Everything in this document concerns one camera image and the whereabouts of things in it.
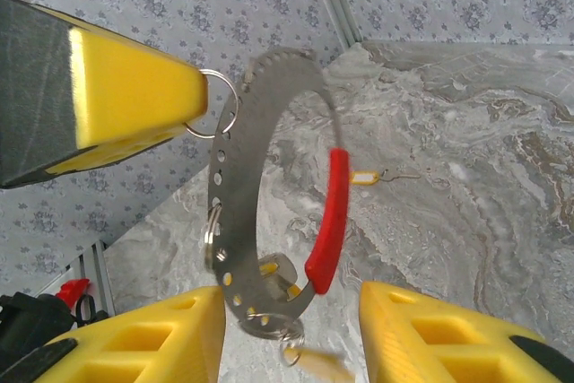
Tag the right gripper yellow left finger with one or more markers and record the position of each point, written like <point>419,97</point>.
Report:
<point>134,347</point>

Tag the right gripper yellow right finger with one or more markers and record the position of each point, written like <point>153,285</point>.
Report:
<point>448,347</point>

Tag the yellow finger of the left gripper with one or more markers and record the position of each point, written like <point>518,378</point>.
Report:
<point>125,96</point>

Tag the key with pale yellow tag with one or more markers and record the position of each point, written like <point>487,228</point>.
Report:
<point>320,365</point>

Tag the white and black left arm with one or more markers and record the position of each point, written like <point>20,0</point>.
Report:
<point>27,320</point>

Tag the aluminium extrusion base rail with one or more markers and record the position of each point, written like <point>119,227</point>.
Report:
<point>96,275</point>

